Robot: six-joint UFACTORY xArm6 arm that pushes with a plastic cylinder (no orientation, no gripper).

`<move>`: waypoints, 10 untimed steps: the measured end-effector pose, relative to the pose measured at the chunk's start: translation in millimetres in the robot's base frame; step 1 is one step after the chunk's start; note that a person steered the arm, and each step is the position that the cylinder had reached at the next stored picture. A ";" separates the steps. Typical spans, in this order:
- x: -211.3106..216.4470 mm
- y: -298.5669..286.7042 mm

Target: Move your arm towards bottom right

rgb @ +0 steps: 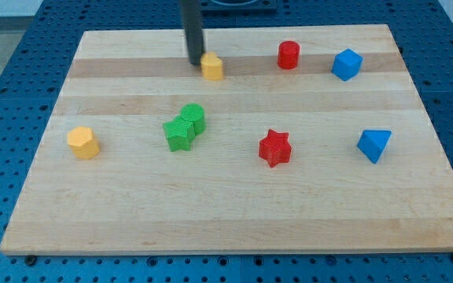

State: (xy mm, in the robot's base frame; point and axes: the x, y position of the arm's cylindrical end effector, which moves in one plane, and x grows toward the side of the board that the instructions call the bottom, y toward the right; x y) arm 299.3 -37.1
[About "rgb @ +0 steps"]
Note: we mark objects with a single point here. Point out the yellow hexagon block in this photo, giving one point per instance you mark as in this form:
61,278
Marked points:
83,142

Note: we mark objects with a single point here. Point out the wooden board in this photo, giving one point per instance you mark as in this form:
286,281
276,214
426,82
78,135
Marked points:
136,197

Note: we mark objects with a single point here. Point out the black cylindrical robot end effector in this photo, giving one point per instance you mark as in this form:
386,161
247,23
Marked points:
192,27

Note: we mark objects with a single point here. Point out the blue cube block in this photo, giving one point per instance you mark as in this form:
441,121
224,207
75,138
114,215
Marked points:
347,64

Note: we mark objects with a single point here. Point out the red star block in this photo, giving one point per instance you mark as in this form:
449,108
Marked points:
275,148

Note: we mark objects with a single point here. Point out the yellow heart block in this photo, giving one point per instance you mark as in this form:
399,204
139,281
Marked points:
212,67

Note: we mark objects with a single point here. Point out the red cylinder block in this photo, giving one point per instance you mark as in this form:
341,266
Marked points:
288,54

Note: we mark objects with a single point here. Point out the blue triangle block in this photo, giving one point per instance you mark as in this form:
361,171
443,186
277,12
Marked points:
372,143

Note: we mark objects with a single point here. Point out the green star block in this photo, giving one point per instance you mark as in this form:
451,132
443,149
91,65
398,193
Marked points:
179,134

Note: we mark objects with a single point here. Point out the green cylinder block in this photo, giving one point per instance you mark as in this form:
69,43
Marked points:
195,114

